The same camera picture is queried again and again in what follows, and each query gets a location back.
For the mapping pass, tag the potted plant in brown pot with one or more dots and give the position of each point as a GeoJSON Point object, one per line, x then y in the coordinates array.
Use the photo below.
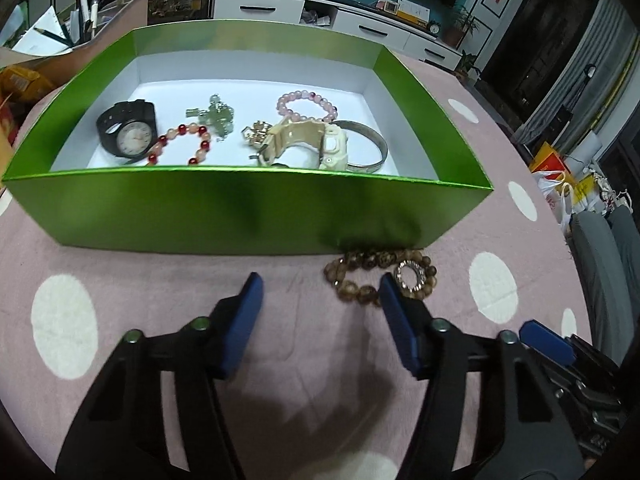
{"type": "Point", "coordinates": [454, 37]}

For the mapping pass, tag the pink organizer tray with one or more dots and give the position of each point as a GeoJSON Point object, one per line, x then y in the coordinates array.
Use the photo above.
{"type": "Point", "coordinates": [130, 10]}

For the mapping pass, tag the yellow plastic bag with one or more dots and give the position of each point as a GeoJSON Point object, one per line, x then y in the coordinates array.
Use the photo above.
{"type": "Point", "coordinates": [590, 190]}

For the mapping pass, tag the cream wristwatch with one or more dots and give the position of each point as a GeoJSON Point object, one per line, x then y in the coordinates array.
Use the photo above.
{"type": "Point", "coordinates": [300, 132]}

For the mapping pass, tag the silver bangle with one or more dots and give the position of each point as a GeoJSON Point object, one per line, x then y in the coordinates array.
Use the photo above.
{"type": "Point", "coordinates": [382, 150]}

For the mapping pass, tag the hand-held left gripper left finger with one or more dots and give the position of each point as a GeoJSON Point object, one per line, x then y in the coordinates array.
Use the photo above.
{"type": "Point", "coordinates": [245, 325]}

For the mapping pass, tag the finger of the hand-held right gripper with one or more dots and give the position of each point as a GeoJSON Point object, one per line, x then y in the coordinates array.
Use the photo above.
{"type": "Point", "coordinates": [547, 341]}

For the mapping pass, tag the bunch of pens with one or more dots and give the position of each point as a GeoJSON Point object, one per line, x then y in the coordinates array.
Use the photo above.
{"type": "Point", "coordinates": [81, 15]}

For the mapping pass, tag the person's grey trouser leg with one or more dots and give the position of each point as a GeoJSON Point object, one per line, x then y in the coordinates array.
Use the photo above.
{"type": "Point", "coordinates": [605, 270]}

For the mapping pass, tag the white papers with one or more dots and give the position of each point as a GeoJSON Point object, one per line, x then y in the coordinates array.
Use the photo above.
{"type": "Point", "coordinates": [45, 25]}

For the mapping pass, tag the small potted plant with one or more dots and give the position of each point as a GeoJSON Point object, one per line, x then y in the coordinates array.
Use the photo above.
{"type": "Point", "coordinates": [470, 67]}

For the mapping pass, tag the yellow paper bag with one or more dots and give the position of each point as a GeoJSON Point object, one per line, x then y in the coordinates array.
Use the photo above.
{"type": "Point", "coordinates": [547, 160]}

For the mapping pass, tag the green cardboard box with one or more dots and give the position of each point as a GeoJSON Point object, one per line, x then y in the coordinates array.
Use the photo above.
{"type": "Point", "coordinates": [200, 210]}

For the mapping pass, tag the black wristwatch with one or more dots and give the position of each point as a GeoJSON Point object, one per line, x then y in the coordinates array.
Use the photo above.
{"type": "Point", "coordinates": [107, 125]}

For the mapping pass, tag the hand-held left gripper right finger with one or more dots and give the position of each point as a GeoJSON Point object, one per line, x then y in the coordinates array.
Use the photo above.
{"type": "Point", "coordinates": [400, 325]}

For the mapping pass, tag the white and red plastic bag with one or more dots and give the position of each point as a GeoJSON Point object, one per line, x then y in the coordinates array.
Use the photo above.
{"type": "Point", "coordinates": [555, 200]}

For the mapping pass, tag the yellow and white box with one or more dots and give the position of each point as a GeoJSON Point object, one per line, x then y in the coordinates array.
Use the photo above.
{"type": "Point", "coordinates": [414, 10]}

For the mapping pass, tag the yellow snack packet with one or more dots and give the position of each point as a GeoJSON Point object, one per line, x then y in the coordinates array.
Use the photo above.
{"type": "Point", "coordinates": [20, 82]}

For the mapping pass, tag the gold ornament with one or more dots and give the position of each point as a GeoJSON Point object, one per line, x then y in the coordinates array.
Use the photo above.
{"type": "Point", "coordinates": [257, 135]}

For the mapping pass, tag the pink polka dot blanket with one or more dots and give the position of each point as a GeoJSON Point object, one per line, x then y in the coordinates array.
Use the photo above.
{"type": "Point", "coordinates": [150, 285]}

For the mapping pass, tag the small round clock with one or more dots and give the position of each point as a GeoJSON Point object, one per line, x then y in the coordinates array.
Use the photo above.
{"type": "Point", "coordinates": [434, 27]}

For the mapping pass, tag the white television cabinet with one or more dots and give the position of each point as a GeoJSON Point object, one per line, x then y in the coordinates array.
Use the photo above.
{"type": "Point", "coordinates": [260, 10]}

